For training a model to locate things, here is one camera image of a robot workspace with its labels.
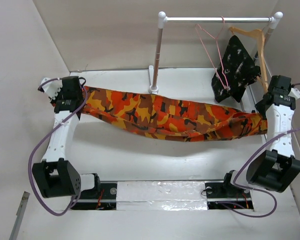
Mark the orange camouflage trousers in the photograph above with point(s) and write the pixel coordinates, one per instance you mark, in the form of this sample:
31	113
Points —
159	117

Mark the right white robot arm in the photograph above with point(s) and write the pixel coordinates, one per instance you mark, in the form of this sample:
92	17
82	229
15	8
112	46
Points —
274	166

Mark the white metal clothes rack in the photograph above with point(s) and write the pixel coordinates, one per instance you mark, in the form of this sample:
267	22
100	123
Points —
194	83

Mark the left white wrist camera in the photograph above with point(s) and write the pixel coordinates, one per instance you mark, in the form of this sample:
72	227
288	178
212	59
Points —
51	87

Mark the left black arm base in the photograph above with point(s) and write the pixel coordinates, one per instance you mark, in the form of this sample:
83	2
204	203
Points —
103	199

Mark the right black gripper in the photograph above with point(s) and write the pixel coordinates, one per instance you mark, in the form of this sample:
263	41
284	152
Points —
261	108

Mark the wooden clothes hanger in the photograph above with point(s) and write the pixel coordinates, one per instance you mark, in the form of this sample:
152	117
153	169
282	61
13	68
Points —
259	36

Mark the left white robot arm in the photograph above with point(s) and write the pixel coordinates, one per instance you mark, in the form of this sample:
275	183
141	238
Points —
54	175

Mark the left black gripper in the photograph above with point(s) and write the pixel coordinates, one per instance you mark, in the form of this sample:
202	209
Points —
55	101

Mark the black white patterned garment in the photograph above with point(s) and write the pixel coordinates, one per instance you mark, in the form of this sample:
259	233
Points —
235	73

